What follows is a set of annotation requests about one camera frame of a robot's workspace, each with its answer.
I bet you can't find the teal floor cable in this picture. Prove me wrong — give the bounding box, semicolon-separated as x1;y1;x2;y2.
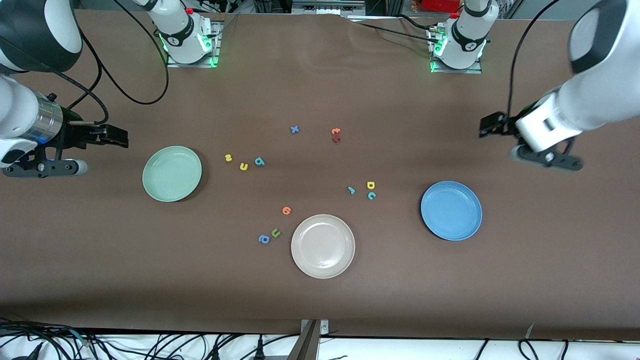
69;329;96;348

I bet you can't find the red box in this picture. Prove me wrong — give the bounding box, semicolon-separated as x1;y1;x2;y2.
421;0;463;13

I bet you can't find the black cable on table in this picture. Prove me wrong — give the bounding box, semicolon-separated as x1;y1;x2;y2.
356;22;437;39
397;14;435;30

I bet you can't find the gray metal box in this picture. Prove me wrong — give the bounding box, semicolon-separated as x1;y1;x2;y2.
291;0;367;16

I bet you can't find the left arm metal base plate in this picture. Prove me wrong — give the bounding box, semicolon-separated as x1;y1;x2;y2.
429;25;484;75

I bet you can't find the dark metal beam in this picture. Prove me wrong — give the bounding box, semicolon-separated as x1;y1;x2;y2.
286;320;321;360

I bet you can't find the blue plate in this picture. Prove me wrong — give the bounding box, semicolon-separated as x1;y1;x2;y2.
420;180;483;242

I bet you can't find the beige plate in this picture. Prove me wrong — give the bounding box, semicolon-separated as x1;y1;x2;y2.
290;214;356;279

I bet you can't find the silver mounting plate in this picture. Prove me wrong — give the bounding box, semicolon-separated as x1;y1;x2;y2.
301;319;330;336

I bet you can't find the brown table cover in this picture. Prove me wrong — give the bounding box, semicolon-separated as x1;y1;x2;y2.
0;9;640;341

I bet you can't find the long black right arm cable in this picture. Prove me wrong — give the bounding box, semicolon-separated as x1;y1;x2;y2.
80;0;170;106

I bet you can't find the green plate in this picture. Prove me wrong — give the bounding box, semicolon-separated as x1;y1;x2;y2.
142;145;203;203

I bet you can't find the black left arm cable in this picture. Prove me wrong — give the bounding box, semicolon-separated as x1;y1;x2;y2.
506;0;563;121

